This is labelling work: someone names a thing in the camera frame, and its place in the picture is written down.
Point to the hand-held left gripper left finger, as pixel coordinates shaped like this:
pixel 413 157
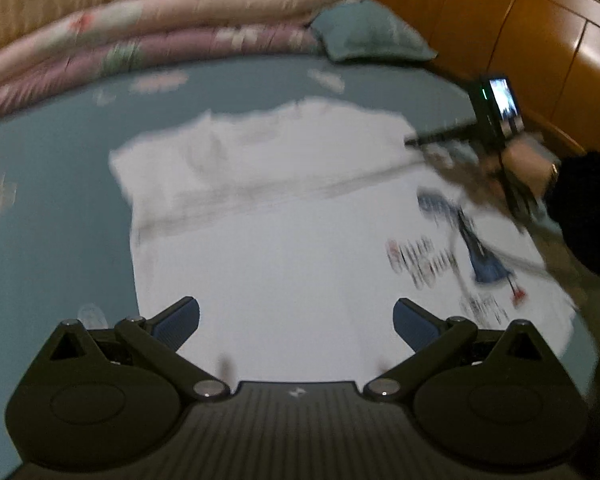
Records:
pixel 175 322

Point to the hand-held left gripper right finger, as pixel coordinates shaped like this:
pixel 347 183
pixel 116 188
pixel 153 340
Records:
pixel 415 325

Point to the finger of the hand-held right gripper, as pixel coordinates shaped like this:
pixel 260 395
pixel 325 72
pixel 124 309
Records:
pixel 440 137

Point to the white printed t-shirt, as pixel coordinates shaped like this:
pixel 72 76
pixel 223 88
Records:
pixel 280 235

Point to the person's right hand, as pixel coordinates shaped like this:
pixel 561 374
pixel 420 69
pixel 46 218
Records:
pixel 530 165

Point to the wooden bed headboard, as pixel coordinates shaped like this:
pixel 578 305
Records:
pixel 530 25

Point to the teal floral pillow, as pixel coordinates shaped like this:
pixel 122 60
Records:
pixel 370 30

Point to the teal floral bed sheet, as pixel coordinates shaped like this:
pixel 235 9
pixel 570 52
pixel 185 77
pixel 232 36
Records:
pixel 55 210

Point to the pink floral quilt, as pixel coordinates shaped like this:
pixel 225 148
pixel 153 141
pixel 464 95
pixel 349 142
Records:
pixel 205 15

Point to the purple floral quilt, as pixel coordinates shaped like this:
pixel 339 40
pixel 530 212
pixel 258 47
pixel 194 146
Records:
pixel 180 45

